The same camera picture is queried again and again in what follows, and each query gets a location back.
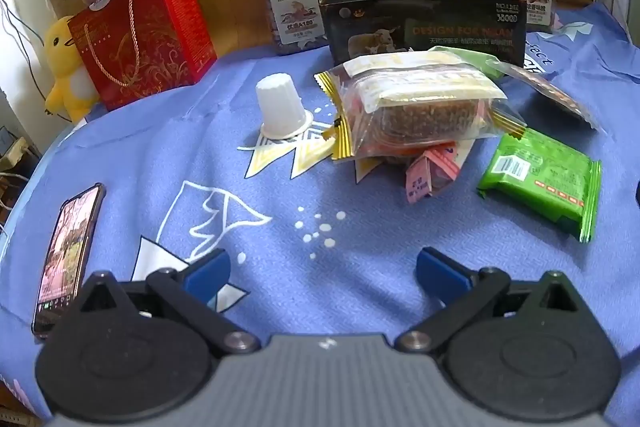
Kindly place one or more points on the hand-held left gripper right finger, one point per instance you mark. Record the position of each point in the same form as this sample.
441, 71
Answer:
440, 269

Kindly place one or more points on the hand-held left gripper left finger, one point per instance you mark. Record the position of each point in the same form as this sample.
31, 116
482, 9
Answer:
207, 272

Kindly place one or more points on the small pink snack packet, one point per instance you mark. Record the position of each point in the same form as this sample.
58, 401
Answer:
432, 177

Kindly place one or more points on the clear brown cake packet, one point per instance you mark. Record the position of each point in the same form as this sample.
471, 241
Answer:
425, 107

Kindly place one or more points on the yellow-edged nut snack packet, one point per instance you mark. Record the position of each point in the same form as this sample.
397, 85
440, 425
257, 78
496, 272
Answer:
336, 127

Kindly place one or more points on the white plastic cup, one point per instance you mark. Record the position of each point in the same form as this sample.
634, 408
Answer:
277, 107

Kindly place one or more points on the clear brown nut packet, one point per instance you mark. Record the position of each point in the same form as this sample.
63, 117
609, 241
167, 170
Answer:
555, 94

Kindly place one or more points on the pale green snack packet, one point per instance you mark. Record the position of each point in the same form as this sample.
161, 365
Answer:
462, 57

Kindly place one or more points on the black cardboard box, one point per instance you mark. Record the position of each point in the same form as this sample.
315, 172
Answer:
425, 29

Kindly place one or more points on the blue printed cloth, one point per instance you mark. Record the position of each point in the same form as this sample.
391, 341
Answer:
310, 207

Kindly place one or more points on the smartphone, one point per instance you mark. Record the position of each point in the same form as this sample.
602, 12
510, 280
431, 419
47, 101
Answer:
67, 252

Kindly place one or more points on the beige power strip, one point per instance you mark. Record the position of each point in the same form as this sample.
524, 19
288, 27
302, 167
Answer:
12, 154

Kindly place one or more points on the red gift box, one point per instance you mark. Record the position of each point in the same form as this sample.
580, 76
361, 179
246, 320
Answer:
145, 42

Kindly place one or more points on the yellow duck plush toy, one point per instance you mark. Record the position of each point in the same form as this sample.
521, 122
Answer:
65, 67

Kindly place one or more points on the clear nut jar white label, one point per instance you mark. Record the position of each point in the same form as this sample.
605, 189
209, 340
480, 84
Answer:
295, 2

